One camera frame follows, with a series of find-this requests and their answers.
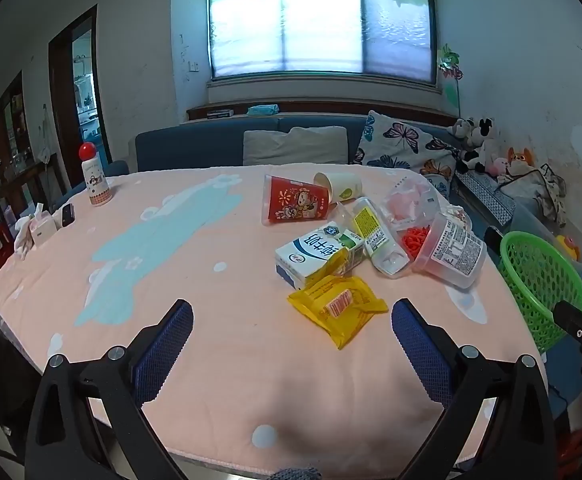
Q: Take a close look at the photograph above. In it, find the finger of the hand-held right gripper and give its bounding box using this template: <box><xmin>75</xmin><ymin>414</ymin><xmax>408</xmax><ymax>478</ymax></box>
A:
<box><xmin>553</xmin><ymin>301</ymin><xmax>582</xmax><ymax>333</ymax></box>

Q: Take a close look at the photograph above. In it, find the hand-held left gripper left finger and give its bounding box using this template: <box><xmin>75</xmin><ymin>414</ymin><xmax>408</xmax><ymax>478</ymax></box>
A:
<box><xmin>24</xmin><ymin>299</ymin><xmax>194</xmax><ymax>480</ymax></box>

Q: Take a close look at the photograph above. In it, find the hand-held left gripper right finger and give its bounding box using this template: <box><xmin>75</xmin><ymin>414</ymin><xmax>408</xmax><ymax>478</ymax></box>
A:
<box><xmin>391</xmin><ymin>298</ymin><xmax>558</xmax><ymax>480</ymax></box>

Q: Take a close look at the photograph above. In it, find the yellow snack wrapper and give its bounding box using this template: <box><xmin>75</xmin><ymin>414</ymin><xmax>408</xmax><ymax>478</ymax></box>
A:
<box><xmin>287</xmin><ymin>275</ymin><xmax>389</xmax><ymax>351</ymax></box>

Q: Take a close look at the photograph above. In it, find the green plastic basket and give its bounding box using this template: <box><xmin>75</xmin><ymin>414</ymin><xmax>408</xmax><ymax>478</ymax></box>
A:
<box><xmin>500</xmin><ymin>231</ymin><xmax>582</xmax><ymax>356</ymax></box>

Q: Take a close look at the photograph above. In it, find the clear plastic tub with label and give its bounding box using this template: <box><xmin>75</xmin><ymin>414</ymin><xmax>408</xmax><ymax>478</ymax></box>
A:
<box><xmin>398</xmin><ymin>212</ymin><xmax>488</xmax><ymax>290</ymax></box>

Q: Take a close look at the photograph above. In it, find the clear yellow-label cup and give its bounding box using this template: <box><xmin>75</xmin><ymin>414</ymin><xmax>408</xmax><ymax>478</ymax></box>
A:
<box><xmin>338</xmin><ymin>197</ymin><xmax>412</xmax><ymax>278</ymax></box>

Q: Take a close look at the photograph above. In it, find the white and blue milk carton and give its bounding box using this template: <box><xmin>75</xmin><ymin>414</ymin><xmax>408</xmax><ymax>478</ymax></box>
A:
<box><xmin>275</xmin><ymin>222</ymin><xmax>367</xmax><ymax>291</ymax></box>

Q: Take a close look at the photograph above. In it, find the clear plastic bag with pink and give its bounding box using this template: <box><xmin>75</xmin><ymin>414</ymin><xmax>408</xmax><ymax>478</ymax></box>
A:
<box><xmin>381</xmin><ymin>180</ymin><xmax>472</xmax><ymax>233</ymax></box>

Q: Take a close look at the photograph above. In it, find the white paper cup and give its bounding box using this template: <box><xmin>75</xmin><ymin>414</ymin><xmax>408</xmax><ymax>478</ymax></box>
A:
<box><xmin>313</xmin><ymin>171</ymin><xmax>363</xmax><ymax>203</ymax></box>

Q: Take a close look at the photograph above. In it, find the red printed cup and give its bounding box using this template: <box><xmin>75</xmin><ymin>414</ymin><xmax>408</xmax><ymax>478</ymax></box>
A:
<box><xmin>262</xmin><ymin>175</ymin><xmax>339</xmax><ymax>226</ymax></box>

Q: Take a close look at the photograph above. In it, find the yellow toy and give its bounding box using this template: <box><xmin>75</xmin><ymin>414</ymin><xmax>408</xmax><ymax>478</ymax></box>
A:
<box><xmin>553</xmin><ymin>235</ymin><xmax>580</xmax><ymax>261</ymax></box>

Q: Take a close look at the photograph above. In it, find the clear storage box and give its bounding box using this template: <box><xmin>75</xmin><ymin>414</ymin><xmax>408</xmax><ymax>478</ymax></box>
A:
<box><xmin>513</xmin><ymin>200</ymin><xmax>582</xmax><ymax>281</ymax></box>

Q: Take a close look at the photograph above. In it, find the beige cloth heap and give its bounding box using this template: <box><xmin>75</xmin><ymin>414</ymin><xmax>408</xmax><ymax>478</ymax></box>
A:
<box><xmin>498</xmin><ymin>162</ymin><xmax>568</xmax><ymax>226</ymax></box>

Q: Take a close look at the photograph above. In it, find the grey patterned mat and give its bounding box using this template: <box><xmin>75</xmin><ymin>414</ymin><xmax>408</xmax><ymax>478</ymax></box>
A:
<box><xmin>453</xmin><ymin>170</ymin><xmax>516</xmax><ymax>223</ymax></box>

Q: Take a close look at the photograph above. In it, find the orange fox plush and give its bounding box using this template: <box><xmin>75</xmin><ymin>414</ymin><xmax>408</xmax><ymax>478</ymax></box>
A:
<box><xmin>507</xmin><ymin>147</ymin><xmax>534</xmax><ymax>168</ymax></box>

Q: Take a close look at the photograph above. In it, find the white tissue box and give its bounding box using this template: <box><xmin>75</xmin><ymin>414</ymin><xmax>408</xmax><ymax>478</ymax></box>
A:
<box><xmin>28</xmin><ymin>205</ymin><xmax>57</xmax><ymax>247</ymax></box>

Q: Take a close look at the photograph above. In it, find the white bottle with red cap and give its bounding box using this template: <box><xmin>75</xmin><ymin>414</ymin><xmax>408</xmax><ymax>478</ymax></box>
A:
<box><xmin>80</xmin><ymin>142</ymin><xmax>113</xmax><ymax>207</ymax></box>

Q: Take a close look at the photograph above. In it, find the black and white cow plush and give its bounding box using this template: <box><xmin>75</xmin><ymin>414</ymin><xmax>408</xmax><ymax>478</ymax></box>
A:
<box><xmin>458</xmin><ymin>118</ymin><xmax>499</xmax><ymax>175</ymax></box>

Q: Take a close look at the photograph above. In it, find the blue sofa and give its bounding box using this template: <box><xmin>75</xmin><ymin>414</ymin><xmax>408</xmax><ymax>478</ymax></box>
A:
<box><xmin>102</xmin><ymin>114</ymin><xmax>516</xmax><ymax>231</ymax></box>

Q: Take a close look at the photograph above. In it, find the butterfly print pillow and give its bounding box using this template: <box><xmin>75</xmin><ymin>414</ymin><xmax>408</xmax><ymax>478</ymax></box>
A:
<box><xmin>353</xmin><ymin>110</ymin><xmax>464</xmax><ymax>196</ymax></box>

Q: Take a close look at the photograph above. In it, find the grey and white plush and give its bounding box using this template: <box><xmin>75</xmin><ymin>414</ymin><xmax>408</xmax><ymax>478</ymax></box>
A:
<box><xmin>448</xmin><ymin>117</ymin><xmax>476</xmax><ymax>138</ymax></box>

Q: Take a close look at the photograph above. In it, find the beige cushion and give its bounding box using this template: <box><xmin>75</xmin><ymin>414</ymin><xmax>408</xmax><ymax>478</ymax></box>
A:
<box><xmin>243</xmin><ymin>126</ymin><xmax>349</xmax><ymax>167</ymax></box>

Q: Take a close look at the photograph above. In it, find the dark wooden cabinet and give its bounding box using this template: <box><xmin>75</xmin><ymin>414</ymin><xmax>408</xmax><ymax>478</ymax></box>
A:
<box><xmin>0</xmin><ymin>71</ymin><xmax>47</xmax><ymax>196</ymax></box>

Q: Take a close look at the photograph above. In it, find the colourful pinwheel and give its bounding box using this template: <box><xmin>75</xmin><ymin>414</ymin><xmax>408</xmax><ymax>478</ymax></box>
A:
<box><xmin>436</xmin><ymin>44</ymin><xmax>464</xmax><ymax>118</ymax></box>

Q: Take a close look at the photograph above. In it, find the window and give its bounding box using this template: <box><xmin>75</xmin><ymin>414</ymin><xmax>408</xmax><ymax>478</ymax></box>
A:
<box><xmin>206</xmin><ymin>0</ymin><xmax>439</xmax><ymax>86</ymax></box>

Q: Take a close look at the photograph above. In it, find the dark wooden door frame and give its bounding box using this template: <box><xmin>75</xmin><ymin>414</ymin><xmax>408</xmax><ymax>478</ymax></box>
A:
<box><xmin>48</xmin><ymin>5</ymin><xmax>117</xmax><ymax>171</ymax></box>

